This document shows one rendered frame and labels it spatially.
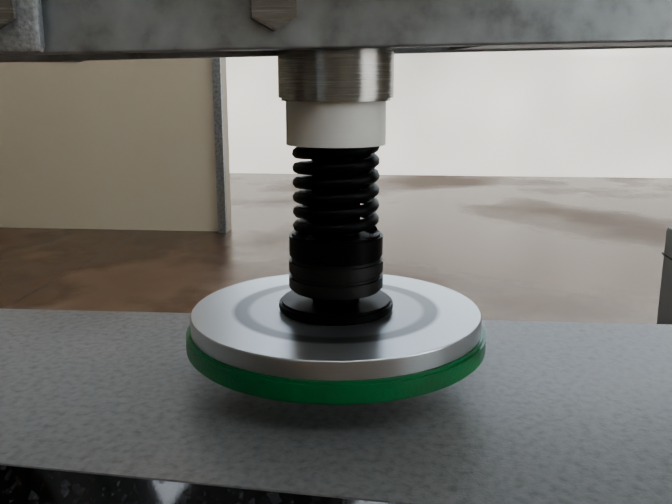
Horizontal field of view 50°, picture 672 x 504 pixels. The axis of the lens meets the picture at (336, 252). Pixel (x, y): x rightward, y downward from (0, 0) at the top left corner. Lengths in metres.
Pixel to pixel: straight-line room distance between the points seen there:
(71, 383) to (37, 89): 5.34
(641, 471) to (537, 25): 0.28
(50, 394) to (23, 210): 5.50
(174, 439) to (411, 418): 0.16
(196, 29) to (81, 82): 5.30
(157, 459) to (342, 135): 0.23
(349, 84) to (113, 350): 0.31
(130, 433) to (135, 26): 0.25
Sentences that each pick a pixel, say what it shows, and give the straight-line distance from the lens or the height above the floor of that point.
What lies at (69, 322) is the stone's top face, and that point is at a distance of 0.73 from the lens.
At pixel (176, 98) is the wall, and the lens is 5.48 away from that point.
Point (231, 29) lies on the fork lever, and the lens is 0.44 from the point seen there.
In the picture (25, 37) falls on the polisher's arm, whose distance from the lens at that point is 0.43.
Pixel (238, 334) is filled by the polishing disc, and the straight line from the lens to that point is 0.49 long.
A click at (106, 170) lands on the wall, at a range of 5.71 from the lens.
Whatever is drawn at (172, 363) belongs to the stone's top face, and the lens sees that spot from 0.60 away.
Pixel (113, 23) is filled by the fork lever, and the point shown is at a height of 1.12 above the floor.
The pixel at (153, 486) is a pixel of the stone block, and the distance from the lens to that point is 0.44.
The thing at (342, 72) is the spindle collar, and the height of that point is 1.09.
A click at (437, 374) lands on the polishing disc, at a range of 0.46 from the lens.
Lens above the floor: 1.08
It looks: 13 degrees down
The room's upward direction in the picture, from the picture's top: straight up
